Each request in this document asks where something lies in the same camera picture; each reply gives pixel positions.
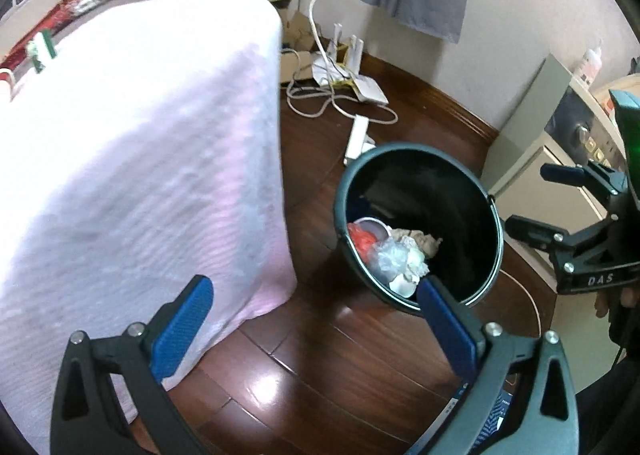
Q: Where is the white tissue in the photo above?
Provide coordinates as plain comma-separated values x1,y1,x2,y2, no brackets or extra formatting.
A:
390,248,430,298

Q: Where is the red plastic bag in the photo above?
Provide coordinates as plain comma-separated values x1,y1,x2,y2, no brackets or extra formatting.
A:
347,222,381,263

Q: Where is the green white carton box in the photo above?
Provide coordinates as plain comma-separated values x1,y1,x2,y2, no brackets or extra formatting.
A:
25,30,58,74

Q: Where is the clear plastic bag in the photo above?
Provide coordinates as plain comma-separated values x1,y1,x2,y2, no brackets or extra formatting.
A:
368,237,410,283

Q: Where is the red white paper cup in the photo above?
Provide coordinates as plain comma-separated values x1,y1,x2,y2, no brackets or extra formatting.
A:
355,217,392,241

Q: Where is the red white carton box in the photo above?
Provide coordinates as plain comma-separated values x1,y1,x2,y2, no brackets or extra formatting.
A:
0,67,15,103

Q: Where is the black trash bin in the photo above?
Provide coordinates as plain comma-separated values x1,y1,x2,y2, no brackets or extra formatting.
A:
333,142,504,316

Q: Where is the person right hand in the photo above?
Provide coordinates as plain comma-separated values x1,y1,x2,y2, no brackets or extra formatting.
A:
594,284,640,319

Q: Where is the beige cabinet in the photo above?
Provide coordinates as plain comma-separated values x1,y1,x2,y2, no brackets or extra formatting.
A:
480,54,626,232

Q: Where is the white power strip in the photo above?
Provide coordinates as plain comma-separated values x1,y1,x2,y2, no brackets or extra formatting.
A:
344,115,375,166

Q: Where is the white wifi router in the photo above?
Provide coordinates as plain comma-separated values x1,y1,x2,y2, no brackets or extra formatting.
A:
311,23,388,106

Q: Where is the pink floral table cloth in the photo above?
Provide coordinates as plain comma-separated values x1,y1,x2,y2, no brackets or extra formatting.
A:
1,0,296,454

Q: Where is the cardboard box on floor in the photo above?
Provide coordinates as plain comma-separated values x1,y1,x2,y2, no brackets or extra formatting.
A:
278,9,316,87

